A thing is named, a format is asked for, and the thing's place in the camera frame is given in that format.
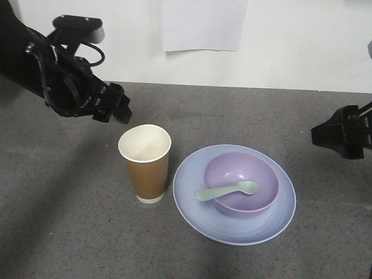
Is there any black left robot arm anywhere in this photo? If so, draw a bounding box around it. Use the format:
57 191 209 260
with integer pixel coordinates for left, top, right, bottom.
1 1 132 124

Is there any brown paper cup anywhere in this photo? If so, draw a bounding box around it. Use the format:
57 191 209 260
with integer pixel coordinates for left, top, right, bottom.
118 124 172 204

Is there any mint green plastic spoon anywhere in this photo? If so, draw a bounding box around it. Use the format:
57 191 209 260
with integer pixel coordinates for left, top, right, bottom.
195 181 259 202

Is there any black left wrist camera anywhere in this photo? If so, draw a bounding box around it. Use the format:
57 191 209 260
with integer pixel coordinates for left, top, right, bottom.
48 15 105 47

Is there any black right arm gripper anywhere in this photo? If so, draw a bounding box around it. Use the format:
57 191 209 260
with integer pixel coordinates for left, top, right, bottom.
311 103 371 159

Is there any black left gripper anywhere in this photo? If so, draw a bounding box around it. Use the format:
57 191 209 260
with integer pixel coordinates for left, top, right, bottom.
37 40 133 125

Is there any purple plastic bowl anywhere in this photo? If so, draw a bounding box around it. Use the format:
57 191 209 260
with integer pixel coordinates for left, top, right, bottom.
204 152 279 218

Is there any white paper on wall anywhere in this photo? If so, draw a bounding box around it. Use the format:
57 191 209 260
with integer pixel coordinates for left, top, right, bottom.
162 1 249 52

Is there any light blue plate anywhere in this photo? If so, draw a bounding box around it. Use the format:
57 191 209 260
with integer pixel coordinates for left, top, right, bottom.
173 144 296 246

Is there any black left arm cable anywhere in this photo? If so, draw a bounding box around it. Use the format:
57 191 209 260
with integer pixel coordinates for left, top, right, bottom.
34 40 105 117

